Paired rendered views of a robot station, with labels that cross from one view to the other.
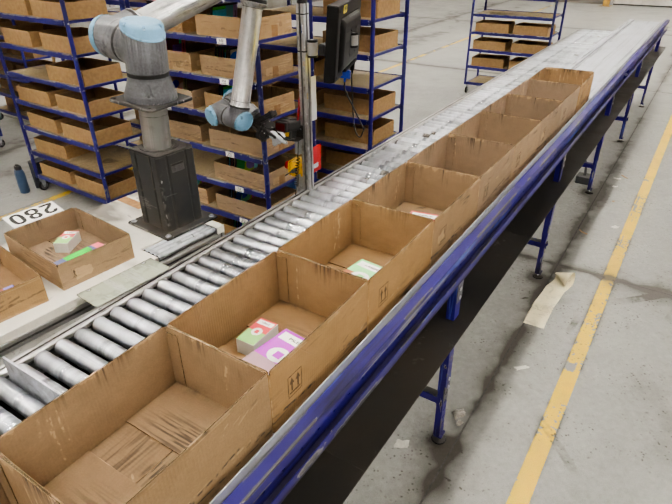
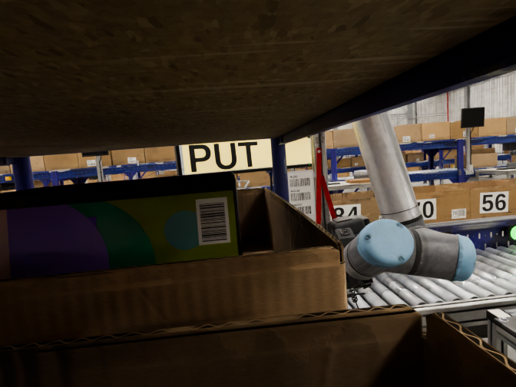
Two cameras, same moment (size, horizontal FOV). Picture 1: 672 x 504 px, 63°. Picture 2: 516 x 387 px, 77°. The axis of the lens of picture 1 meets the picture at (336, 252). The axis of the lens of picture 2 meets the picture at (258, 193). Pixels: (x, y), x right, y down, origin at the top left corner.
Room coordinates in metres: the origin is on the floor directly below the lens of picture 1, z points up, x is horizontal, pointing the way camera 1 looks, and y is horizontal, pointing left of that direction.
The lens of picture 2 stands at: (3.20, 0.83, 1.29)
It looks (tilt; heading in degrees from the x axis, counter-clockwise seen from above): 6 degrees down; 232
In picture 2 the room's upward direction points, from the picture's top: 5 degrees counter-clockwise
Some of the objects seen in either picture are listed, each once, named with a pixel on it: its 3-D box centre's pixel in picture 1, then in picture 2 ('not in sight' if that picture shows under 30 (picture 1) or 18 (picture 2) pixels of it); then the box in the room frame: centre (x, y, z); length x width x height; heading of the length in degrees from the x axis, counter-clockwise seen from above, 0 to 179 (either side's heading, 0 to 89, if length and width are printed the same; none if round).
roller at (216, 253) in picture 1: (263, 271); (461, 275); (1.70, 0.27, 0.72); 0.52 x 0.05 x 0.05; 57
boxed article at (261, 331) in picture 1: (258, 338); not in sight; (1.10, 0.20, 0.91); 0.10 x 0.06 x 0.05; 148
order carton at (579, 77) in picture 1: (559, 89); not in sight; (3.35, -1.35, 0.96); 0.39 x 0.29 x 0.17; 147
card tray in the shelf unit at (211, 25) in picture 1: (243, 23); not in sight; (3.07, 0.47, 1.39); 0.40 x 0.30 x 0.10; 56
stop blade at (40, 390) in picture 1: (57, 402); not in sight; (1.03, 0.71, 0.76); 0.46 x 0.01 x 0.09; 57
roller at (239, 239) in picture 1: (284, 256); (432, 278); (1.81, 0.20, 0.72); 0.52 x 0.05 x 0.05; 57
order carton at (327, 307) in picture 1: (275, 330); (484, 198); (1.06, 0.15, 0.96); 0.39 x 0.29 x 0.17; 147
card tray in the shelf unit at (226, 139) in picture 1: (253, 135); not in sight; (3.07, 0.47, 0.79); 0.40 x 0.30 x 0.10; 58
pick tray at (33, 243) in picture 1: (69, 245); not in sight; (1.78, 0.99, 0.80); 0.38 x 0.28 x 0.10; 52
